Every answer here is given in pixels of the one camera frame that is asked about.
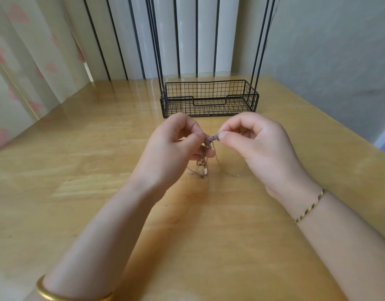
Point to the pink floral curtain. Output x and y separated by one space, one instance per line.
26 65

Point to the gold bangle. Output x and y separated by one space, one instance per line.
48 291

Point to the person's left hand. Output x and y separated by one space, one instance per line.
164 156

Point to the person's right hand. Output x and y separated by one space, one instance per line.
268 153

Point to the white black-striped curtain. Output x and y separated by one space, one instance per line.
139 37

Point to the person's left forearm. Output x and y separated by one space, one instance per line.
95 250

